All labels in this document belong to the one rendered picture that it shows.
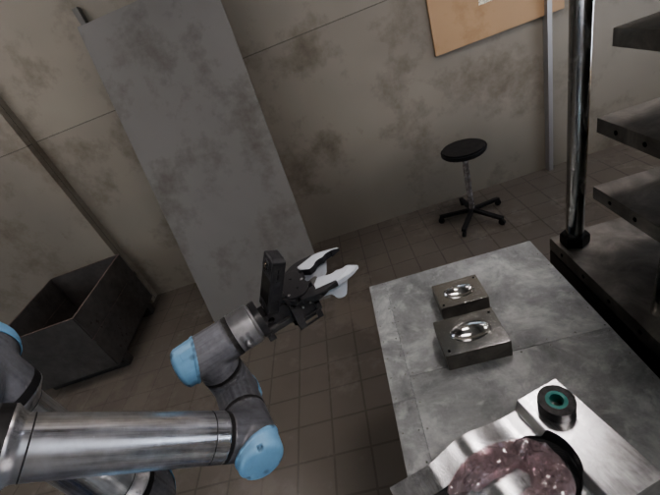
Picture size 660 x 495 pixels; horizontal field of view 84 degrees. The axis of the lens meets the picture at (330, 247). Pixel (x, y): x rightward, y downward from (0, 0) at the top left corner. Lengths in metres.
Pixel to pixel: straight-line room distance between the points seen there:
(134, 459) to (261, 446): 0.17
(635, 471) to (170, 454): 0.88
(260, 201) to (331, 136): 0.89
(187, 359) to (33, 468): 0.23
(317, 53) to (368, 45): 0.39
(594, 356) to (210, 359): 1.07
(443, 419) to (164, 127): 2.58
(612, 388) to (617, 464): 0.28
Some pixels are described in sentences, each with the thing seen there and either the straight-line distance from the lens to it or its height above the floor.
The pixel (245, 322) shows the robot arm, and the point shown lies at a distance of 0.67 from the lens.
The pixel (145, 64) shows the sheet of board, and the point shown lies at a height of 1.94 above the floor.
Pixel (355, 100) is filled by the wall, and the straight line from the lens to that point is 3.22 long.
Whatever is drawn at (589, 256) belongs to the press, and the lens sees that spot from 1.69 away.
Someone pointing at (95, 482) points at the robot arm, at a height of 1.36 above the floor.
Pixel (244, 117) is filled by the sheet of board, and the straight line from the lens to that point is 2.82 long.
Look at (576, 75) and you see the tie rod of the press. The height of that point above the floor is 1.44.
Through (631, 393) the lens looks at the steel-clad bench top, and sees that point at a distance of 1.29.
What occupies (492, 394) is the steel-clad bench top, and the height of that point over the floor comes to 0.80.
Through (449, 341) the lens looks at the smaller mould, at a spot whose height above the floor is 0.87.
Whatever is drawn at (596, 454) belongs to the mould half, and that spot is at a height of 0.91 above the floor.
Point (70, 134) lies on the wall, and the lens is 3.79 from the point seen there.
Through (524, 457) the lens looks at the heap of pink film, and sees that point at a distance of 1.05.
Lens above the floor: 1.85
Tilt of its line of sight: 31 degrees down
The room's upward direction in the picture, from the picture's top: 22 degrees counter-clockwise
